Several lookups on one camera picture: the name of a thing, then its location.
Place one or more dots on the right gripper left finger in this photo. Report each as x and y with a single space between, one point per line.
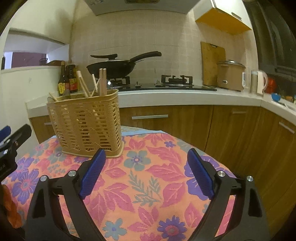
45 219

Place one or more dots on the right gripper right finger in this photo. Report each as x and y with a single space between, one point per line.
248 219

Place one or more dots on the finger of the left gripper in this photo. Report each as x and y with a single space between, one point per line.
15 140
4 133

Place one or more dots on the clear spoon steel handle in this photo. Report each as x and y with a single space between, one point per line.
66 94

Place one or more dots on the person's left hand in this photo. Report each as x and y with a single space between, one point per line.
10 211

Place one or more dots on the dark soy sauce bottle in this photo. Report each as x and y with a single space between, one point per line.
63 82

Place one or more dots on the beige plastic utensil basket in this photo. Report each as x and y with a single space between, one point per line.
84 125

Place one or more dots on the red label sauce bottle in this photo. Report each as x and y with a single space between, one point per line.
71 75

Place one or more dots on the black wok with lid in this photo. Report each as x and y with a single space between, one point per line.
116 68

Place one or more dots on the blue bowl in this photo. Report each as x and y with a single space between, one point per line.
275 97

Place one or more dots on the red container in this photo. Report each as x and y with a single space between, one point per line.
272 86

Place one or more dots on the brown rice cooker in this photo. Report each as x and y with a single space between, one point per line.
231 75

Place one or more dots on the steel range hood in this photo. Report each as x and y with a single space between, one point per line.
110 6

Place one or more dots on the black gas stove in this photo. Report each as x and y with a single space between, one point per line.
166 82

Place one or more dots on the wooden cutting board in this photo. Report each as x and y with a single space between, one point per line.
211 55

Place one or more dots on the white upper cabinet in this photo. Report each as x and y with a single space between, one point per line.
226 16

